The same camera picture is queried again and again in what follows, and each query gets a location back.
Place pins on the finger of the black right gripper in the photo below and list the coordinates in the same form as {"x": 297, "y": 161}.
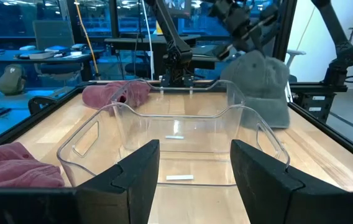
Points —
{"x": 244, "y": 43}
{"x": 258, "y": 43}

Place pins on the white book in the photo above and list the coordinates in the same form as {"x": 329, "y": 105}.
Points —
{"x": 41, "y": 55}

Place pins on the grey office chair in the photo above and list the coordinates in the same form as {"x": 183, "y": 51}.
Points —
{"x": 53, "y": 34}

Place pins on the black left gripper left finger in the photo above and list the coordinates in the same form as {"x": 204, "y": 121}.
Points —
{"x": 133, "y": 186}

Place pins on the olive green backpack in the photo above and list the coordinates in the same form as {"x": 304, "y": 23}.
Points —
{"x": 10, "y": 81}

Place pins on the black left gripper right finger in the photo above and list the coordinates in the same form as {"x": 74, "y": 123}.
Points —
{"x": 263, "y": 193}

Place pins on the black monitor screen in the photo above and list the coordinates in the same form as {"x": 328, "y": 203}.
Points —
{"x": 178, "y": 7}

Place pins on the grey cotton cap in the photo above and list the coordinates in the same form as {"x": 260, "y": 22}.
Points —
{"x": 257, "y": 84}

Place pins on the dark grey workbench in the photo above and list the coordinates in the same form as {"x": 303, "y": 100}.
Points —
{"x": 139, "y": 40}

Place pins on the clear plastic bin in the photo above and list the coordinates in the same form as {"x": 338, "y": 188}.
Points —
{"x": 179, "y": 102}
{"x": 195, "y": 168}

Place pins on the dark office desk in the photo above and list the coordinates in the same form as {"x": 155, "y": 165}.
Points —
{"x": 8, "y": 57}

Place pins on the black chair armrest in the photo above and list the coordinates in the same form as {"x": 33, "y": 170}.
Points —
{"x": 39, "y": 101}

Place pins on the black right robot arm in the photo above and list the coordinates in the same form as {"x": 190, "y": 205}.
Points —
{"x": 176, "y": 53}

